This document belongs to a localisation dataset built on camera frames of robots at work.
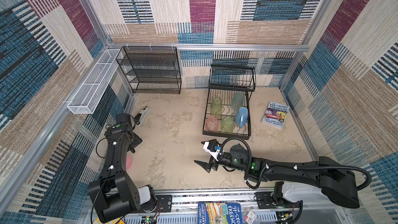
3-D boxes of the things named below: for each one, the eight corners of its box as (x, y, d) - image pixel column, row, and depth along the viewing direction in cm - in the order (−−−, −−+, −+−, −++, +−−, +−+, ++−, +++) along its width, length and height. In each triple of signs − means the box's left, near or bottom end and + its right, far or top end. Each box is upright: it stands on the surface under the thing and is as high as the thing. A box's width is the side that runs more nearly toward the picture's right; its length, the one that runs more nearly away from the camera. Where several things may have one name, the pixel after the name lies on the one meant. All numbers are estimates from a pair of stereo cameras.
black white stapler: (135, 125, 104) (132, 120, 100) (144, 109, 112) (142, 104, 108) (140, 126, 103) (138, 122, 99) (150, 110, 112) (148, 105, 108)
